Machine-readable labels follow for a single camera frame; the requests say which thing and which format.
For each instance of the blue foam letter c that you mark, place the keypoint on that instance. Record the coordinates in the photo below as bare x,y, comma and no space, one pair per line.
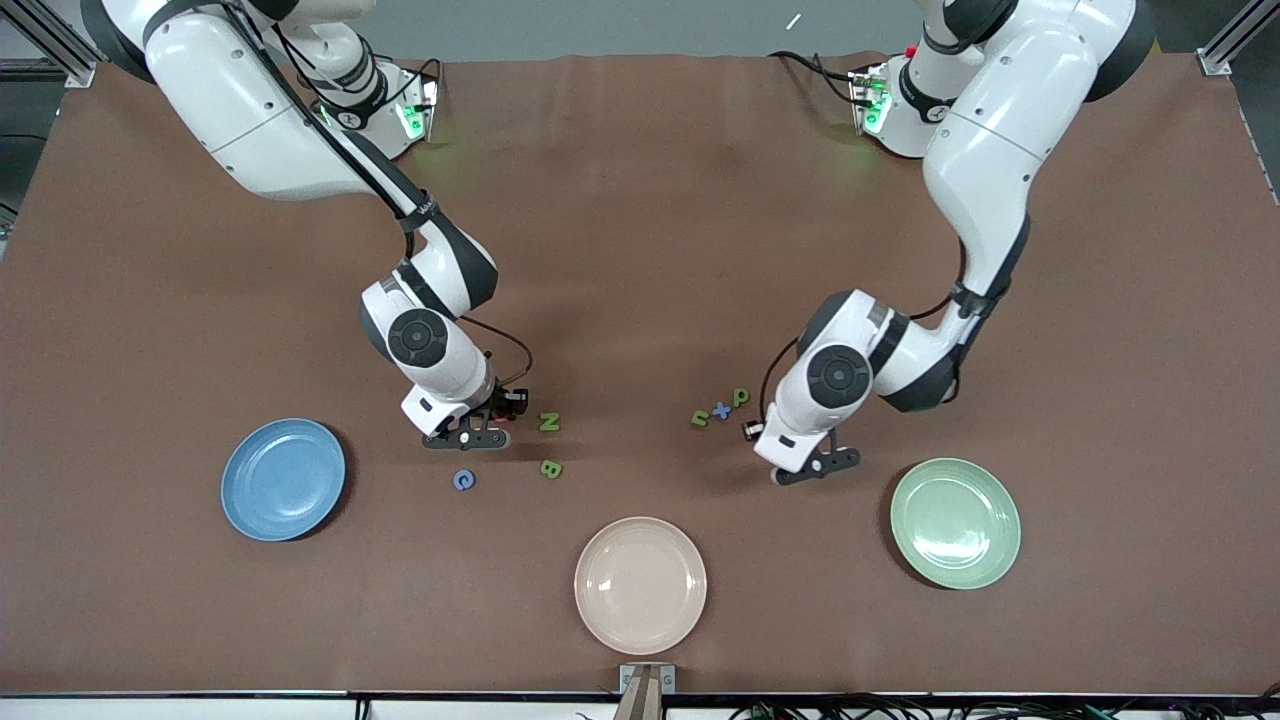
456,481

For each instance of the green foam letter B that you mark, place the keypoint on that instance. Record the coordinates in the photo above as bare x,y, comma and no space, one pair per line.
551,469

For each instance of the green foam letter d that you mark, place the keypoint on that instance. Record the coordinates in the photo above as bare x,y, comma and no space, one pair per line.
736,400

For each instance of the brown table mat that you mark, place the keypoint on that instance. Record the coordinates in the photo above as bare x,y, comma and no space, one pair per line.
640,250

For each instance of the aluminium frame post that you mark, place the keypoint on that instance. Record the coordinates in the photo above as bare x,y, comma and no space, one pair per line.
60,50
1235,35

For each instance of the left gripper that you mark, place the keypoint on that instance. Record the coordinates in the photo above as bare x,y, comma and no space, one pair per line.
757,430

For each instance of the blue plate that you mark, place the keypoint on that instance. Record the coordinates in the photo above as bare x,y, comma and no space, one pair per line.
283,480

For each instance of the blue foam letter x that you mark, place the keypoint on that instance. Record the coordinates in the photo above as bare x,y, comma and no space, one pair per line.
722,410

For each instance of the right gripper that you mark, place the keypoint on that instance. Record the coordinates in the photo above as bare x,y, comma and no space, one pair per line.
503,402

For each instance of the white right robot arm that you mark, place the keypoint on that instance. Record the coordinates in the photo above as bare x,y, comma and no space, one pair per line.
240,110

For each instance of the green foam letter N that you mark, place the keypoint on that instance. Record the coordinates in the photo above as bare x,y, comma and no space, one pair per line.
696,414
550,422

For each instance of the beige plate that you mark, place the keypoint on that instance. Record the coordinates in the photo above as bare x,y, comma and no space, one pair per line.
640,585

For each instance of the green plate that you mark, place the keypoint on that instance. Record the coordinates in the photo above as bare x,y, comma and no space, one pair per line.
955,523

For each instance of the white table edge rail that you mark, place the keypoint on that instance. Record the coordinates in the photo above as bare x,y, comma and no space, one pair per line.
200,708

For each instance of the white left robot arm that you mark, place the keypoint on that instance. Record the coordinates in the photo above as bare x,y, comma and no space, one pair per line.
1000,130

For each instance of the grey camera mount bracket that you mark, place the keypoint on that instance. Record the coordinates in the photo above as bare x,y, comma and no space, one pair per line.
645,690

